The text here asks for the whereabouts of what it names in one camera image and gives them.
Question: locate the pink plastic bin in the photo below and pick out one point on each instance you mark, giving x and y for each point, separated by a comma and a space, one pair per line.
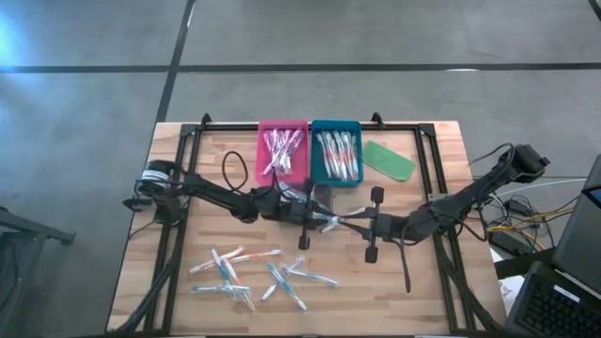
300, 176

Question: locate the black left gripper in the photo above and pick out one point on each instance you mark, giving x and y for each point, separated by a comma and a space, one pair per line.
300, 213

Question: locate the black keyboard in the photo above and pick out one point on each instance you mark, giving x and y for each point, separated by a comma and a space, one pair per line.
554, 310

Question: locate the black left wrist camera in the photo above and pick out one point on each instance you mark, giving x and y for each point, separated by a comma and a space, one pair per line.
304, 241

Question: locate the teal plastic bin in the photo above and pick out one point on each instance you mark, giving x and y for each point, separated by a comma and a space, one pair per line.
314, 155

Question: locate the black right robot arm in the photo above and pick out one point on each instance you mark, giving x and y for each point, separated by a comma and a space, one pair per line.
469, 202

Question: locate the black metal stand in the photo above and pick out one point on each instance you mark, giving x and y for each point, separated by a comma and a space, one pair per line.
28, 227

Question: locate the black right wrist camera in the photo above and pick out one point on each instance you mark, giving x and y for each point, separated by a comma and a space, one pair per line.
371, 254

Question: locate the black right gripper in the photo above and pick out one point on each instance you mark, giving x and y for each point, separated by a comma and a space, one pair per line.
389, 227

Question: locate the black aluminium rig frame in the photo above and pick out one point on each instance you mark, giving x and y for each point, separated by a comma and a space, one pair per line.
225, 127

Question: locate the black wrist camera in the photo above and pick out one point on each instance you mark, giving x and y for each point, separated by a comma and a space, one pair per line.
371, 254
304, 241

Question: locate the black power brick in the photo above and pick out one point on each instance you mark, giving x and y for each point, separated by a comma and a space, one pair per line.
504, 243

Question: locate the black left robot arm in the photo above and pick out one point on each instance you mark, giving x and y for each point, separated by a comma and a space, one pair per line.
211, 192

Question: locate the clear plastic bin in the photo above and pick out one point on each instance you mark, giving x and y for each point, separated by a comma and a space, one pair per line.
325, 195

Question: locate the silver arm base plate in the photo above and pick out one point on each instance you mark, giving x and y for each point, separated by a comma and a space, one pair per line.
434, 197

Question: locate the blue toothbrush in clear wrapper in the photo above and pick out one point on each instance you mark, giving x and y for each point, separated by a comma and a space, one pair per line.
219, 265

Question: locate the green plastic lid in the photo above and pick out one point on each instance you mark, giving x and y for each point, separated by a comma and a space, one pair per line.
389, 162

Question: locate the computer monitor with blue screen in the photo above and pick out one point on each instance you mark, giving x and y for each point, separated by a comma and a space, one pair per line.
577, 225

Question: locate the white paper sheet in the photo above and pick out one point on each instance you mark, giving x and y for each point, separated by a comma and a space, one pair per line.
509, 286

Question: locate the black power adapter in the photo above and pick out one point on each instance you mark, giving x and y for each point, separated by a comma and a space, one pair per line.
519, 208

